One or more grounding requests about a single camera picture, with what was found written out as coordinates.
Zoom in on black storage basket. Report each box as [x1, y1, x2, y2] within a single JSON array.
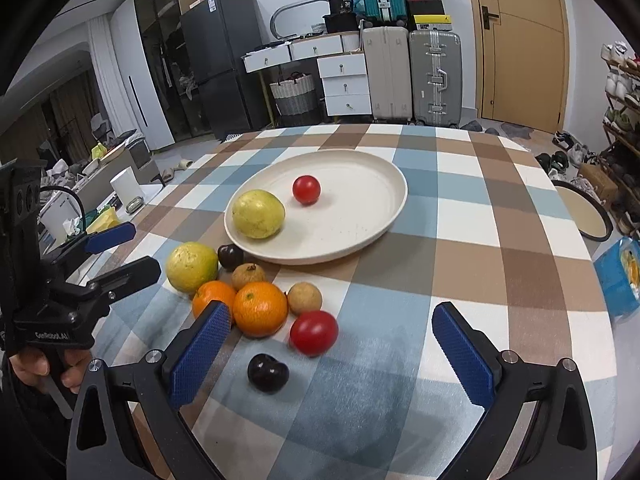
[[322, 14, 362, 35]]

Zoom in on silver suitcase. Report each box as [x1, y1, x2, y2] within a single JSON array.
[[409, 30, 463, 128]]

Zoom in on black shoes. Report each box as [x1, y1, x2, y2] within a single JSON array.
[[535, 152, 571, 181]]

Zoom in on small red tomato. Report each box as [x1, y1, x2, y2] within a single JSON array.
[[292, 175, 322, 205]]

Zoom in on white wardrobe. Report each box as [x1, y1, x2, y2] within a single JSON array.
[[87, 0, 176, 151]]

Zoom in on dark grey refrigerator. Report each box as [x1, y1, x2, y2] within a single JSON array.
[[180, 0, 266, 141]]

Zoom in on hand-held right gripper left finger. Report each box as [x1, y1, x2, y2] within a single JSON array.
[[66, 300, 233, 480]]

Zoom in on plain black shoe box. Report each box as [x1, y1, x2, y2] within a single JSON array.
[[407, 0, 446, 17]]

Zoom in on blue plastic packet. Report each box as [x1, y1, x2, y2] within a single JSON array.
[[592, 237, 640, 318]]

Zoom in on black cable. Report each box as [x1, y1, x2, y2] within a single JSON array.
[[39, 186, 87, 228]]

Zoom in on pale yellow guava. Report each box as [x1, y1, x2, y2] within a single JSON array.
[[231, 189, 287, 240]]

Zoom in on large red tomato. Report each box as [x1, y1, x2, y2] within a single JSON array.
[[289, 310, 340, 357]]

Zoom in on beige suitcase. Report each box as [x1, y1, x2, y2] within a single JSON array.
[[361, 25, 416, 125]]

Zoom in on shoe rack with shoes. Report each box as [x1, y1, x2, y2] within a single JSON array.
[[600, 40, 640, 236]]

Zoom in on wooden door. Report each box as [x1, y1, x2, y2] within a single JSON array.
[[464, 0, 571, 133]]

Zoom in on cream round plate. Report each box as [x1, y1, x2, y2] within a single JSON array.
[[223, 148, 408, 266]]

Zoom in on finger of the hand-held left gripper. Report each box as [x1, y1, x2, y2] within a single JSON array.
[[45, 221, 137, 282], [87, 256, 162, 307]]

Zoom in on brown longan fruit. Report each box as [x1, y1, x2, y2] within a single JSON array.
[[231, 263, 267, 291], [287, 282, 323, 316]]

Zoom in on white drawer desk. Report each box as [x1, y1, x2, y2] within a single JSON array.
[[242, 32, 373, 123]]

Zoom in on greenish yellow guava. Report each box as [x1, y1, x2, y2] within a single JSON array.
[[166, 242, 220, 294]]

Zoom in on person's left forearm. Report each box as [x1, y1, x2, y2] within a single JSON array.
[[0, 380, 71, 480]]

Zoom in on small orange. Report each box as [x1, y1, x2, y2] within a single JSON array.
[[192, 280, 238, 325]]

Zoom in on yellow and black shoe box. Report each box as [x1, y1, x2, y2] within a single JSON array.
[[412, 14, 453, 32]]

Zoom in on white cylindrical bin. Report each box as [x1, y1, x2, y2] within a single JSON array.
[[110, 167, 143, 213]]

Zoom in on large orange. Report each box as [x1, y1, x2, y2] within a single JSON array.
[[232, 281, 290, 338]]

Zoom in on brown cardboard box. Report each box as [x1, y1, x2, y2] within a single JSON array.
[[580, 164, 618, 203]]

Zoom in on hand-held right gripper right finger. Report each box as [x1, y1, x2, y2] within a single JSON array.
[[431, 301, 598, 480]]

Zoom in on grey slippers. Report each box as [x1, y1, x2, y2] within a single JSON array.
[[460, 121, 501, 136]]

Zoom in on round black-rimmed tray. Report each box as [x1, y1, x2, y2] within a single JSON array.
[[554, 180, 615, 242]]

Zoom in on person's left hand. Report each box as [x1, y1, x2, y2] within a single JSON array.
[[10, 347, 92, 396]]

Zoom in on beige slippers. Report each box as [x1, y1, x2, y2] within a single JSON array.
[[161, 157, 194, 182]]

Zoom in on oval mirror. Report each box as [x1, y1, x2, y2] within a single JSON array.
[[270, 0, 331, 41]]

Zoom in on dark purple plum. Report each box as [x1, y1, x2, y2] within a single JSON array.
[[247, 353, 290, 395], [217, 243, 245, 271]]

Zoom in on woven laundry basket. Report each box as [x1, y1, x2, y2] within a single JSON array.
[[270, 72, 318, 116]]

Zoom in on glass door cabinet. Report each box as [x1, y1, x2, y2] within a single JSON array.
[[134, 0, 201, 141]]

